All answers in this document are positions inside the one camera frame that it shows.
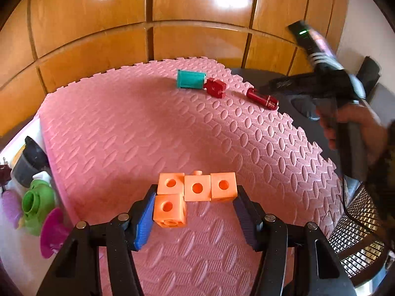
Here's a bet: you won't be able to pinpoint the wooden wardrobe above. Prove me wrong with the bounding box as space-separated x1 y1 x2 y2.
0 0 351 138

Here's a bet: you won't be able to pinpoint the red cylindrical case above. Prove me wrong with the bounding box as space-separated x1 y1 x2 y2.
246 88 280 111

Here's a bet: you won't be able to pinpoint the teal plastic block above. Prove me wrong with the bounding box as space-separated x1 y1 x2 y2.
177 69 207 90

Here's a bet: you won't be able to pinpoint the black wire mesh basket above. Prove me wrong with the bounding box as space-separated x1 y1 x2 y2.
327 185 390 279

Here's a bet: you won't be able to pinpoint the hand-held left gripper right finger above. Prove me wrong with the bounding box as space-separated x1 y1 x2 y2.
232 186 357 296

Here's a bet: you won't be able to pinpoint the pink foam mat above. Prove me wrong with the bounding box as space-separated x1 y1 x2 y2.
39 56 351 296

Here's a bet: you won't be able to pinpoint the red puzzle-shaped block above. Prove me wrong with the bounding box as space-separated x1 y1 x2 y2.
204 78 227 98

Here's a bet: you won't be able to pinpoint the purple oblong craft punch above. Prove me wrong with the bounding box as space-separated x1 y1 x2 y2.
1 189 24 229

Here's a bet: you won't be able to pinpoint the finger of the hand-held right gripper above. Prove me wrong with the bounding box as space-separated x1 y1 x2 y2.
267 74 316 96

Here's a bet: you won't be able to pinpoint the orange linked cubes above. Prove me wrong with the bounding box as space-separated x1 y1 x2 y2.
153 170 238 229

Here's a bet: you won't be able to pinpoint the dark brown pedestal dish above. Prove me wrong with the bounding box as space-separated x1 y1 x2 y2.
0 157 12 192

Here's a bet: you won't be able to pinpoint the dark grey chair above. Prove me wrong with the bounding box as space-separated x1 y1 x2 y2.
231 67 395 179

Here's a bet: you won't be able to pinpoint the purple hat-shaped toy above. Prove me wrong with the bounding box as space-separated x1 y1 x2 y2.
40 208 74 259

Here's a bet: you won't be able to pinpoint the green plastic craft punch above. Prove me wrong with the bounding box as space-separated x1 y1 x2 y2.
21 173 58 236

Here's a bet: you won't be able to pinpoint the black cable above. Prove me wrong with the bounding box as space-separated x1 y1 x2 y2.
342 176 386 245

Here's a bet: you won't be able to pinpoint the person's right hand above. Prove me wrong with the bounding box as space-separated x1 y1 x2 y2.
318 102 388 165

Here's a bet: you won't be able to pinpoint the black rubber cup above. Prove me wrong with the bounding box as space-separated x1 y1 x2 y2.
12 136 50 188

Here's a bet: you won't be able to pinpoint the orange plastic piece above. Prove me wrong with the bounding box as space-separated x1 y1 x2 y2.
12 150 28 165

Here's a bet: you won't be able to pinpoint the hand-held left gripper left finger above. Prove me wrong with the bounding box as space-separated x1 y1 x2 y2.
37 184 158 296

